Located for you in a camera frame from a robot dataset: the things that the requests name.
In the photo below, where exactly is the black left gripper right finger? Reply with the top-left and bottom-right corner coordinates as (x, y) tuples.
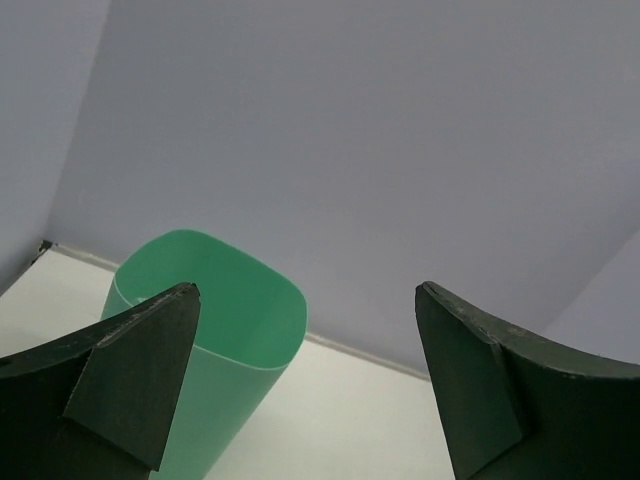
(415, 281), (639, 479)

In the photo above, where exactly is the green plastic bin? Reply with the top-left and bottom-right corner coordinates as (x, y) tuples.
(102, 229), (308, 479)

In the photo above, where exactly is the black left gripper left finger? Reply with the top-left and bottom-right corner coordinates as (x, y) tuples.
(1, 283), (201, 479)

